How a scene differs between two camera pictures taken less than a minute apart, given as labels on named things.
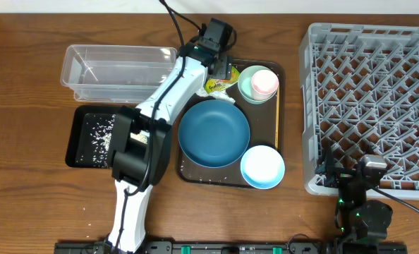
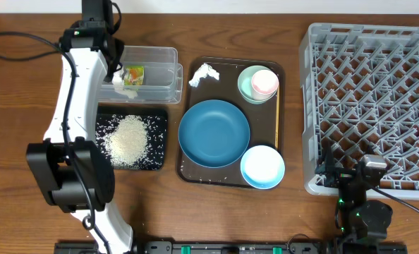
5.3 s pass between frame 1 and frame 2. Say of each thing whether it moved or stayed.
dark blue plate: stayed
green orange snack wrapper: moved
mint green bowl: stayed
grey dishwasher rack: stayed
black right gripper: stayed
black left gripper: moved
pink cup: stayed
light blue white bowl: stayed
